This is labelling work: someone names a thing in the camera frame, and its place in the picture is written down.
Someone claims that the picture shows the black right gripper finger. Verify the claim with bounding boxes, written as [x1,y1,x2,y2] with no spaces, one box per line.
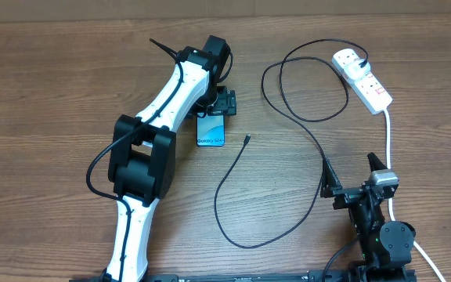
[367,152,387,172]
[320,158,342,197]

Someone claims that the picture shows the Samsung Galaxy smartphone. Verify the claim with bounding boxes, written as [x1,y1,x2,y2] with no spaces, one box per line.
[197,114,226,147]

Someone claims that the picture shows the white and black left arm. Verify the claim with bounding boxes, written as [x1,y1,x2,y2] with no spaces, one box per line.
[100,35,236,281]

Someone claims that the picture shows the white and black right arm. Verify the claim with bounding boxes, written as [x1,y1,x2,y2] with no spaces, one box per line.
[320,153,417,281]

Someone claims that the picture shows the white charger adapter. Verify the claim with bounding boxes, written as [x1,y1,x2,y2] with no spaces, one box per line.
[344,60,371,81]

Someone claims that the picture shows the white power strip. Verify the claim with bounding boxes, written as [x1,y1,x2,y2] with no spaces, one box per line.
[332,49,392,114]

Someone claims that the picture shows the white power strip cord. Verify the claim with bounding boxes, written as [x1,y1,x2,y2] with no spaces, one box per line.
[382,108,448,282]

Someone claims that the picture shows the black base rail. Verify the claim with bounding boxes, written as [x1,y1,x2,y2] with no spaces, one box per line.
[69,269,417,282]

